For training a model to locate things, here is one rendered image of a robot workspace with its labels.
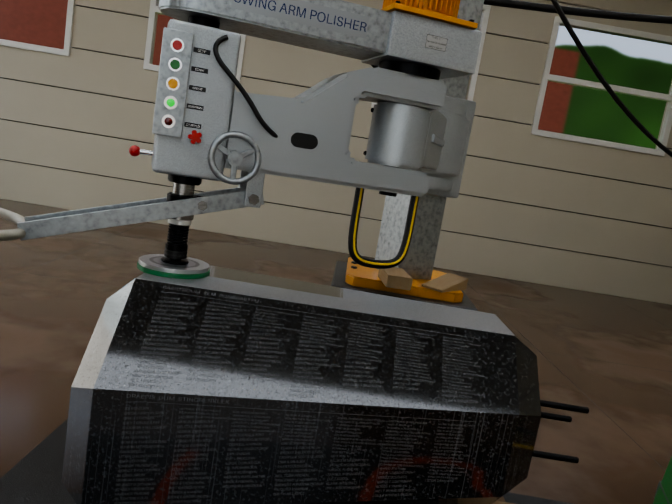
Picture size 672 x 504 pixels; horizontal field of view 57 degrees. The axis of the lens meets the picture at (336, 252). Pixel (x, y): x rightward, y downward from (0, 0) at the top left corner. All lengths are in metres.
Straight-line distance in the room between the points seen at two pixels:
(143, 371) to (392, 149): 0.99
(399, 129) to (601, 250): 6.94
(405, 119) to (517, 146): 6.31
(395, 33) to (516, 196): 6.45
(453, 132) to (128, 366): 1.57
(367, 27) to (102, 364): 1.20
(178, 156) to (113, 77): 6.57
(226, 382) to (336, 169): 0.72
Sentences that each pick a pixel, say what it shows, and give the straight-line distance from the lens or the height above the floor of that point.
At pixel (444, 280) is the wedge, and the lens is 2.61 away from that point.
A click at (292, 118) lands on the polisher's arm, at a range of 1.86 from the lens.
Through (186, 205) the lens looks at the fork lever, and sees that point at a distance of 1.87.
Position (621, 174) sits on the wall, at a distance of 8.74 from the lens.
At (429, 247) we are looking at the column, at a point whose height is 0.92.
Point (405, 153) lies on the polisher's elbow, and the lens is 1.98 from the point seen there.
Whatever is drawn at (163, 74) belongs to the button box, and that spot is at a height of 1.39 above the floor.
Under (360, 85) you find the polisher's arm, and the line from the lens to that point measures 1.92.
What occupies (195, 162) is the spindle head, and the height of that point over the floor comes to 1.17.
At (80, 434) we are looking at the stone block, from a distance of 1.78.
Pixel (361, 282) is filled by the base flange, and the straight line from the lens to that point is 2.50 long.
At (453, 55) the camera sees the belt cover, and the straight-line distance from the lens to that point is 2.02.
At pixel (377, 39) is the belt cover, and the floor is 1.61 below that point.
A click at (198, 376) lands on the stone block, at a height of 0.64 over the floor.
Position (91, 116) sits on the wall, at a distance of 8.42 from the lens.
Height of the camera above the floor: 1.26
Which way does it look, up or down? 9 degrees down
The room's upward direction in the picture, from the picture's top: 9 degrees clockwise
